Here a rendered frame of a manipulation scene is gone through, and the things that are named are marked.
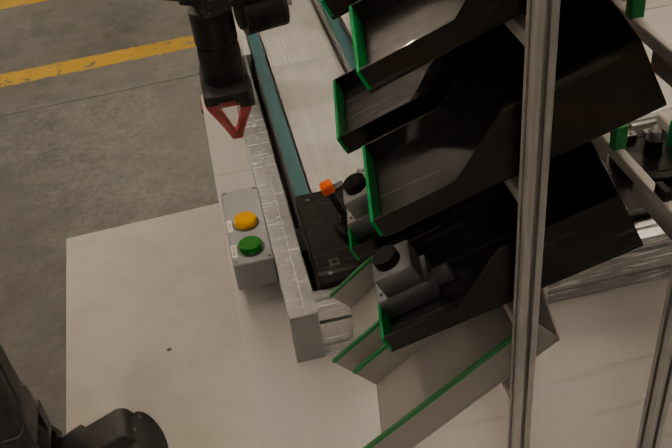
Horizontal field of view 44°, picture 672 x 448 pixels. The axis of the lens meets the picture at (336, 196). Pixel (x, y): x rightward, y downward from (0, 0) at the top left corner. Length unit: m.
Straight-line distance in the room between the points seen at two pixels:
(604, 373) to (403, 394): 0.38
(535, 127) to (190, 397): 0.81
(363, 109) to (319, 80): 0.99
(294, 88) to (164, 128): 1.80
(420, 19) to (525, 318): 0.31
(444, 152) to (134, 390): 0.73
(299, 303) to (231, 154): 0.61
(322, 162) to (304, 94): 0.28
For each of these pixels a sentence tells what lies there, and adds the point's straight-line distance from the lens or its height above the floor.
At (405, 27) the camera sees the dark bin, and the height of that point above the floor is 1.53.
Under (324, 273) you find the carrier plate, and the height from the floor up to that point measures 0.97.
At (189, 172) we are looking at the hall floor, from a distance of 3.36.
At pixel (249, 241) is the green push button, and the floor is 0.97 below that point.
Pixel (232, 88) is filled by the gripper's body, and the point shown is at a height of 1.32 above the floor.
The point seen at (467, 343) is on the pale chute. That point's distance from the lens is 1.03.
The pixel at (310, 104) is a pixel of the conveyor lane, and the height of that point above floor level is 0.92.
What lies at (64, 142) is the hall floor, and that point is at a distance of 3.77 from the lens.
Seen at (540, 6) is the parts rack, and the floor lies 1.59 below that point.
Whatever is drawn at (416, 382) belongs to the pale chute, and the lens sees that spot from 1.07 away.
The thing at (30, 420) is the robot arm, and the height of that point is 1.27.
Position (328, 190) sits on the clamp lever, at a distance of 1.34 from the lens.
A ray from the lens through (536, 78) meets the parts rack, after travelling 0.68.
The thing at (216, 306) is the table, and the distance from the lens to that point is 1.47.
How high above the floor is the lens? 1.86
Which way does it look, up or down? 37 degrees down
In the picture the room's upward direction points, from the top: 7 degrees counter-clockwise
